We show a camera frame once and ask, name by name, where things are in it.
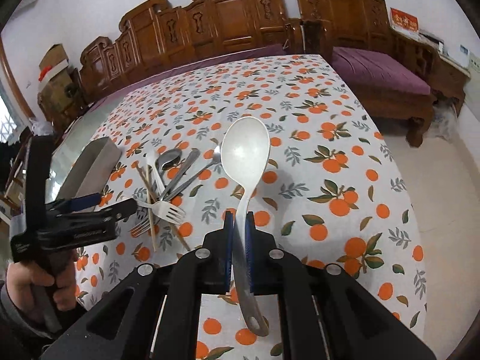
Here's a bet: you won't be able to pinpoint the orange print tablecloth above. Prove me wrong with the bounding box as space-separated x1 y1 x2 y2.
76 55 426 336

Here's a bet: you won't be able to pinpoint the carved wooden long sofa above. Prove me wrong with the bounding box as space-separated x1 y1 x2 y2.
79 0 291 101

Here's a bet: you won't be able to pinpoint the brown wooden chopstick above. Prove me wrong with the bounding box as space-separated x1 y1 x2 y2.
132 161 191 251

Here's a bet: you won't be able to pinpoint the red calendar sign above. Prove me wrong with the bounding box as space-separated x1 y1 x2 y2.
391 7 419 33

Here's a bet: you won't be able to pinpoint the carved wooden armchair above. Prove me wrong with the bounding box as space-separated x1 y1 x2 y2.
285 0 470 117

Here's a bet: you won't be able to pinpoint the window with grille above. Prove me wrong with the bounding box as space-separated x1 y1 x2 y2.
0 85 20 143

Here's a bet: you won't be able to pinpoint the purple seat cushion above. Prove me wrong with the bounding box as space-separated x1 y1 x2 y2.
331 47 431 95

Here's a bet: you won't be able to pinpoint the metal rectangular utensil tray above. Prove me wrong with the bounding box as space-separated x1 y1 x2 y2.
57 136 122 199

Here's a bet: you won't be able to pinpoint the steel spoon centre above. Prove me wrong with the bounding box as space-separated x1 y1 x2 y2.
151 149 182 194

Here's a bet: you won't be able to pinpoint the person's left hand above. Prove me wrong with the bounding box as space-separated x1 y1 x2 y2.
6 250 78 323

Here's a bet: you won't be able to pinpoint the large white rice paddle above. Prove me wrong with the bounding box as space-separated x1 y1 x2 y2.
220 116 270 336

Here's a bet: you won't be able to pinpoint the stacked cardboard boxes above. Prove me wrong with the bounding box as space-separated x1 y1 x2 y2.
37 44 86 133

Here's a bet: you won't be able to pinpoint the steel spoon right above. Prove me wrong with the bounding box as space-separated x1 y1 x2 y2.
160 148 200 200

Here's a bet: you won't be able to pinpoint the steel spoon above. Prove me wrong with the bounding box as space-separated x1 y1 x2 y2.
160 148 200 200
151 149 182 194

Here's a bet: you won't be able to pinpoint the white plastic bag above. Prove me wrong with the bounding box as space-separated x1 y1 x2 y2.
28 118 55 136

